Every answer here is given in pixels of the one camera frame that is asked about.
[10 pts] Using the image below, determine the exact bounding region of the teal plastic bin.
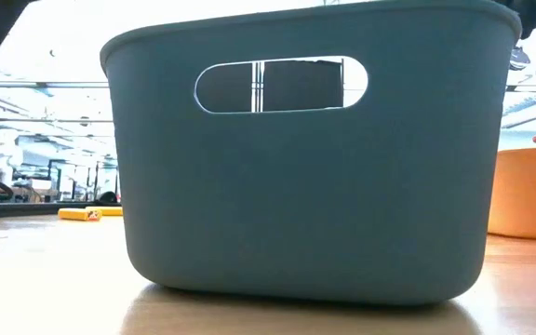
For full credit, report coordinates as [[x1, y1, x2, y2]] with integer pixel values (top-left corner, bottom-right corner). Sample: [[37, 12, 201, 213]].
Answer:
[[99, 0, 523, 307]]

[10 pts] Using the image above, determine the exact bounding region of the black partition panel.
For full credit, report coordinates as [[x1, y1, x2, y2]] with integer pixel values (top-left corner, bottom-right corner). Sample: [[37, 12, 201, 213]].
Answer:
[[196, 59, 345, 114]]

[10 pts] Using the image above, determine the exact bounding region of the yellow plastic bin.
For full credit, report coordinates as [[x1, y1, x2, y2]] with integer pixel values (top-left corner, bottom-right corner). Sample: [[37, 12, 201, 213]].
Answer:
[[487, 147, 536, 241]]

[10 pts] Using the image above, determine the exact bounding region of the white machine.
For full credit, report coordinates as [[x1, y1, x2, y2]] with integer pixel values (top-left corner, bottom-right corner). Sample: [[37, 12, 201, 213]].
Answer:
[[0, 128, 23, 187]]

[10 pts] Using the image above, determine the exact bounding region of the black aluminium table frame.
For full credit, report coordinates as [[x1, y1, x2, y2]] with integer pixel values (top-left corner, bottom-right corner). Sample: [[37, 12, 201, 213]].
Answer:
[[0, 200, 123, 220]]

